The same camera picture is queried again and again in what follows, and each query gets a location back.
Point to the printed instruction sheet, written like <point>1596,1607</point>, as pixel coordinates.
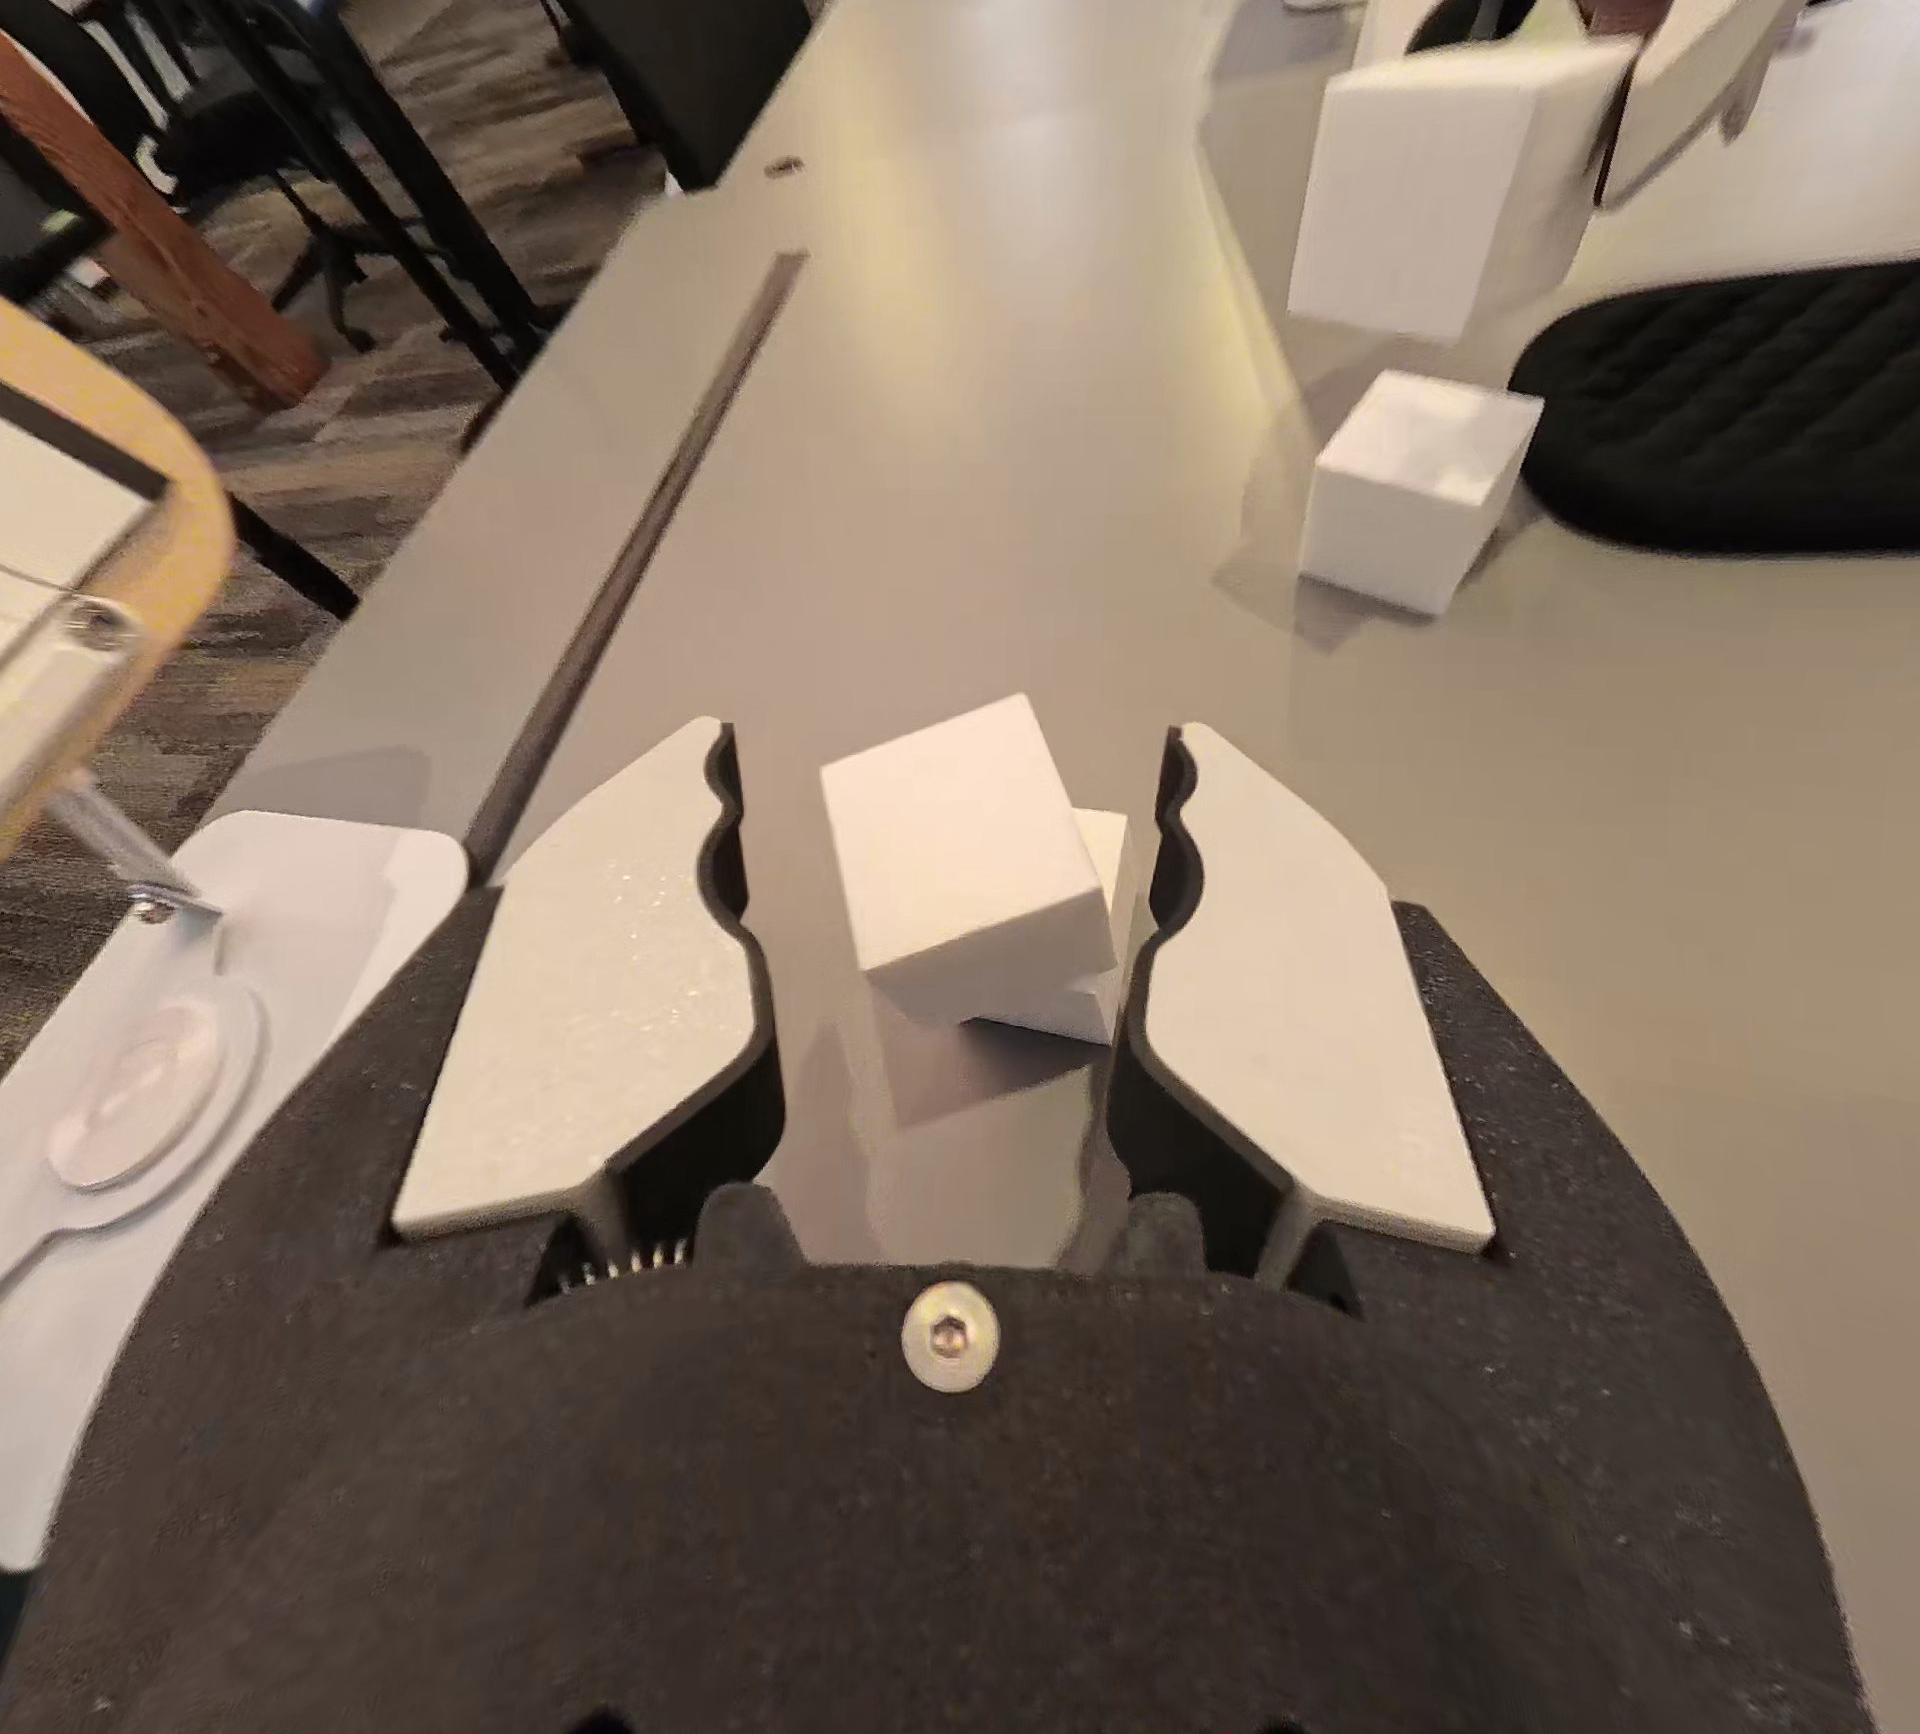
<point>60,504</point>

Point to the black wrist rest pad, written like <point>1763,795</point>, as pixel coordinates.
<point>1741,414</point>

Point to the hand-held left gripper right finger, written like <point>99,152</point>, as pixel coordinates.
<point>1305,1014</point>

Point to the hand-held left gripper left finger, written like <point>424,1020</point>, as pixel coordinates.
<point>584,1014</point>

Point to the white foam cube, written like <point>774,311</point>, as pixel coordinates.
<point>1050,1006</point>
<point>1411,489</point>
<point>960,834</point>
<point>1441,188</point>

